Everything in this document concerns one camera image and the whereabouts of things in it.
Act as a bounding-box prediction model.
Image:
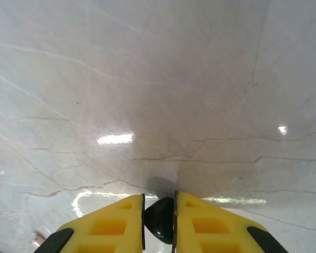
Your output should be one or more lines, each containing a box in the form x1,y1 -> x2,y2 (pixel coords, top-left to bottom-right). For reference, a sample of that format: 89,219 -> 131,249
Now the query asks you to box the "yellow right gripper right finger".
171,190 -> 289,253

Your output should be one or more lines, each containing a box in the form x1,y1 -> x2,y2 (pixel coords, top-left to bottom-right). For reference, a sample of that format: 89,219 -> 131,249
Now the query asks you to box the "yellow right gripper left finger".
36,193 -> 146,253

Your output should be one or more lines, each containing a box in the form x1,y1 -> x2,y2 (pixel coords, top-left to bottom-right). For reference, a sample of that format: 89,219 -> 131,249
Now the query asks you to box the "black wireless earbud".
144,197 -> 175,245

